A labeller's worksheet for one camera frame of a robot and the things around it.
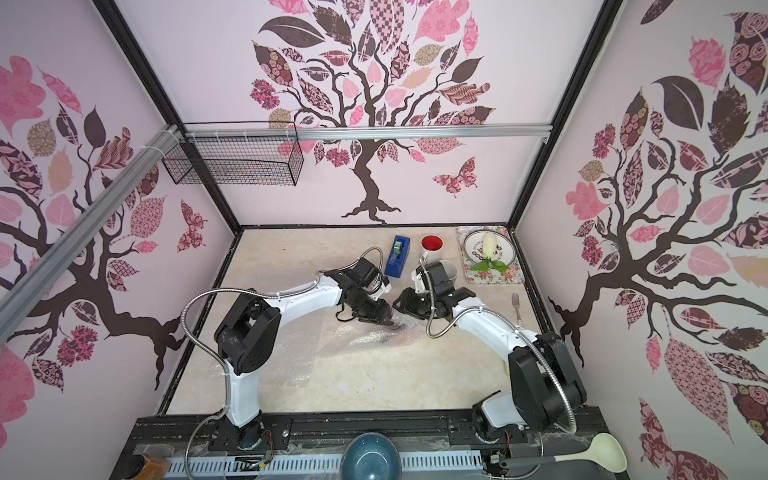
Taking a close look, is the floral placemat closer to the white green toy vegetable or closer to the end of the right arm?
the white green toy vegetable

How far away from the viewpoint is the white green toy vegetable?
41.9 inches

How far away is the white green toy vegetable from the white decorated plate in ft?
0.04

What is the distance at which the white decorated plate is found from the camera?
1.10 meters

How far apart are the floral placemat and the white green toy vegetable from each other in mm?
16

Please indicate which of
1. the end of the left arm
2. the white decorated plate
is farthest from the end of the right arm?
the white decorated plate

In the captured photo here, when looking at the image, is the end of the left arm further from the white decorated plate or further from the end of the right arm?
the white decorated plate

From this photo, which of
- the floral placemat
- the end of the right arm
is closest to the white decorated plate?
the floral placemat

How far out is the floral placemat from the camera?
41.6 inches
